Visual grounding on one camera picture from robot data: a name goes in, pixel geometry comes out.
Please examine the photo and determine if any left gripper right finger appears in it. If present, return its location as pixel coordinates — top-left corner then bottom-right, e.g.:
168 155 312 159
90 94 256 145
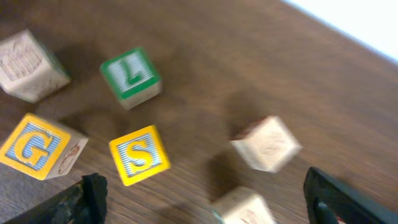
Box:
303 167 397 224

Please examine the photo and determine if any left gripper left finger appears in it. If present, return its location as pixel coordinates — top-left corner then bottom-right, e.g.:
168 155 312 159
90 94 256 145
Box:
5 173 108 224

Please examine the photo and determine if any yellow S block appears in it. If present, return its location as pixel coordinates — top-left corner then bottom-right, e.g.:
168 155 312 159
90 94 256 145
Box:
109 125 171 186

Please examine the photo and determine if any yellow G block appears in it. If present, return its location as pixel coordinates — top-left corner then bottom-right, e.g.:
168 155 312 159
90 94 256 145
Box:
1 113 89 180

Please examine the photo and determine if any plain wood block left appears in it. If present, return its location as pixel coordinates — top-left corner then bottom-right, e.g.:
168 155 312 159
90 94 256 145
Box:
230 116 302 173

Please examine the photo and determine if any red Y block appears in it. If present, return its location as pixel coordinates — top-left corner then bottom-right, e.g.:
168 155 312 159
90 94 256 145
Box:
212 186 277 224

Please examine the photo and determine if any green L block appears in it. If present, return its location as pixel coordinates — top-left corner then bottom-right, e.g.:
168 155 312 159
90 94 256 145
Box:
99 47 162 110

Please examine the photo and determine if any plain wood block green side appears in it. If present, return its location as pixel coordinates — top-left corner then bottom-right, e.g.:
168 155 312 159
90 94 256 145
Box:
1 29 71 103

